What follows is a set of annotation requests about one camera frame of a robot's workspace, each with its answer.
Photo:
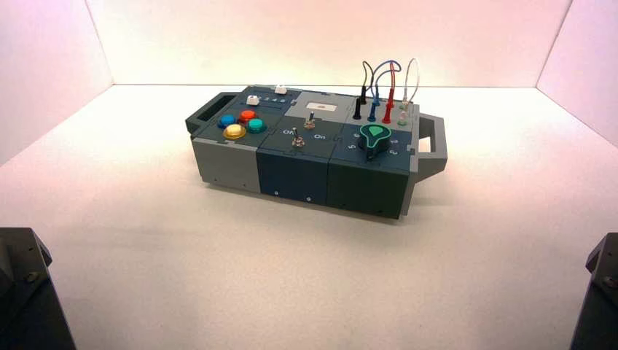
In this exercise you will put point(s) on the grey and blue control box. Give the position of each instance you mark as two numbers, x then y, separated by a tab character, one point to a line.
292	174

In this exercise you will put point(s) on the white slider knob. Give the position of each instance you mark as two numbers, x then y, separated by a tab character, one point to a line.
252	100
280	89

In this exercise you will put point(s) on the yellow round push button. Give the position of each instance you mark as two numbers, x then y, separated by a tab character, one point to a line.
234	131

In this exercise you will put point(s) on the blue round push button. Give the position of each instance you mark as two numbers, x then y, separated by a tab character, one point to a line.
226	121

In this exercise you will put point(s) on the dark green rotary knob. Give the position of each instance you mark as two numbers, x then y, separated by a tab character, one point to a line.
375	140

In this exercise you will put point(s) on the metal toggle switch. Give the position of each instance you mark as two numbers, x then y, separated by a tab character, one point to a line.
298	140
309	122

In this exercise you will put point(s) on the teal round push button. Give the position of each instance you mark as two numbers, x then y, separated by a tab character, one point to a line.
256	125

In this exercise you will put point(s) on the orange round push button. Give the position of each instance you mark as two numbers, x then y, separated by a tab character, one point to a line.
247	116

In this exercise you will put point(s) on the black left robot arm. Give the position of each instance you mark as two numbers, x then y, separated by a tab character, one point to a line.
26	294

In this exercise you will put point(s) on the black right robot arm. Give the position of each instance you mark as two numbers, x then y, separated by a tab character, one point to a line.
598	299

